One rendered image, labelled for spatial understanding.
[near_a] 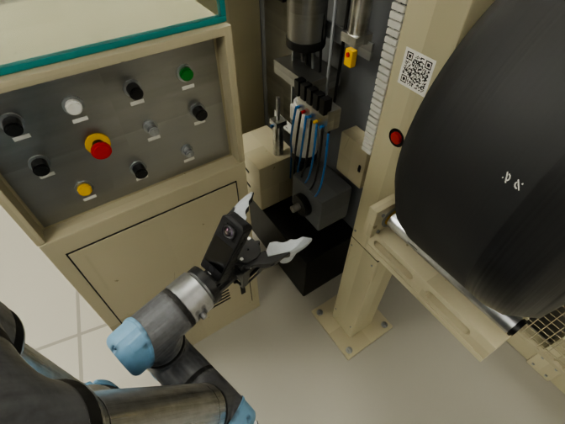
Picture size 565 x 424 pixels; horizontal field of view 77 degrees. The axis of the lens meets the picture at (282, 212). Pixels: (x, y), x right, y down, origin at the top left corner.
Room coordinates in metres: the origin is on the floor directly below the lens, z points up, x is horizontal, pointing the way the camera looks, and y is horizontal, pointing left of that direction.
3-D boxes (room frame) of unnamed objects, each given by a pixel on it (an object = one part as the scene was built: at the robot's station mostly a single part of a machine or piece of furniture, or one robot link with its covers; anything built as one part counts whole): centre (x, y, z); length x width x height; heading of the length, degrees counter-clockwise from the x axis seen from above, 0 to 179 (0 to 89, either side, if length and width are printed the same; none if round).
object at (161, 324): (0.22, 0.20, 1.04); 0.11 x 0.08 x 0.09; 139
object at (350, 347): (0.71, -0.32, 0.01); 0.27 x 0.27 x 0.02; 33
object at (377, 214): (0.66, -0.38, 0.90); 0.40 x 0.03 x 0.10; 123
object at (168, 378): (0.21, 0.18, 0.94); 0.11 x 0.08 x 0.11; 49
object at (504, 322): (0.43, -0.36, 0.90); 0.35 x 0.05 x 0.05; 33
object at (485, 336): (0.43, -0.36, 0.84); 0.36 x 0.09 x 0.06; 33
